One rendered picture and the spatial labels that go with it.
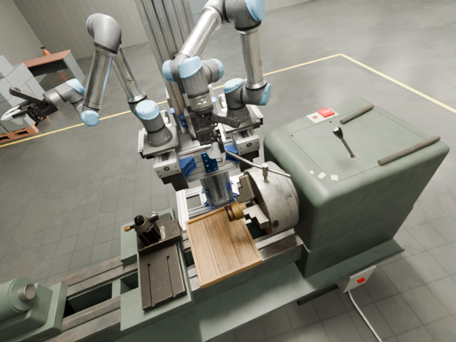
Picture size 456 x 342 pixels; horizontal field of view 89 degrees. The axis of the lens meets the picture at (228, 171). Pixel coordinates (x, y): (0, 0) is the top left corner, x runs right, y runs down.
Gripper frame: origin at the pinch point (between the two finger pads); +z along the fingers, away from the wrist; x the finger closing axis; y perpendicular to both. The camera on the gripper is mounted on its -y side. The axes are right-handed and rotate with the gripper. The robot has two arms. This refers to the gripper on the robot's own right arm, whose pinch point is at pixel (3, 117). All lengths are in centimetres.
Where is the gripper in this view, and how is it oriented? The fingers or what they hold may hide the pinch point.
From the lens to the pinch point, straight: 146.0
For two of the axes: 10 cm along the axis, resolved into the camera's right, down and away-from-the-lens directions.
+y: 1.5, 5.9, 7.9
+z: -7.8, 5.7, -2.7
